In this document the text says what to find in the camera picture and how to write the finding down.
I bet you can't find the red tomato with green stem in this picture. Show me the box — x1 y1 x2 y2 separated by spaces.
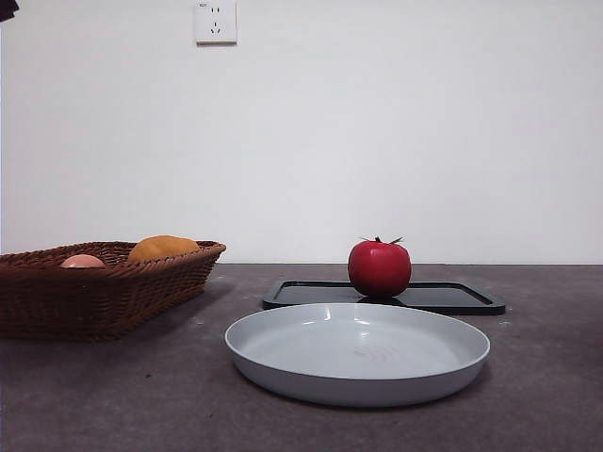
347 235 413 299

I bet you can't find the white round plate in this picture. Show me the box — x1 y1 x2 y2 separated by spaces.
223 301 492 409

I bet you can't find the black rectangular tray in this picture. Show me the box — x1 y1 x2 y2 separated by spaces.
262 280 507 316

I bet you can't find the brown wicker basket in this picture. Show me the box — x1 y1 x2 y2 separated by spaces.
0 240 228 344

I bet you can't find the pale pink egg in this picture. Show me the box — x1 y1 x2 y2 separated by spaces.
59 253 107 269

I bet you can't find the white wall socket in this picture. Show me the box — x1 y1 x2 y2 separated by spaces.
195 0 238 47

